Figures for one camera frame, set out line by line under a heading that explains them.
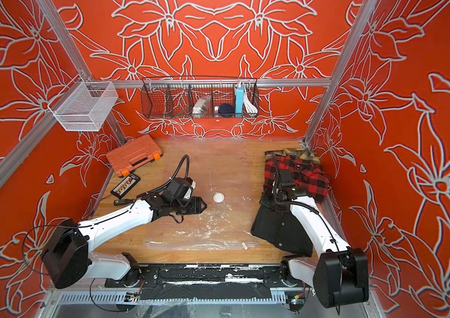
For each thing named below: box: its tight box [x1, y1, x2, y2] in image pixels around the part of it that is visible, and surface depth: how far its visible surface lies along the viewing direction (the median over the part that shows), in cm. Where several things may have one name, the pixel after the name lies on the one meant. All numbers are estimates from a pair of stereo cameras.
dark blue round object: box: [218, 103, 236, 118], surface depth 97 cm
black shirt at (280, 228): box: [250, 204, 314, 257], surface depth 81 cm
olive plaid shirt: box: [265, 147, 321, 163], surface depth 112 cm
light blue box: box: [235, 84, 245, 118], surface depth 90 cm
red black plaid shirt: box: [264, 155, 331, 205], surface depth 101 cm
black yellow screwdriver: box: [113, 198, 135, 207], surface depth 94 cm
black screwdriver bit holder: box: [109, 172, 141, 200], surface depth 100 cm
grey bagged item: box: [191, 95, 212, 119], surface depth 94 cm
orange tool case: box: [105, 133, 163, 178], surface depth 109 cm
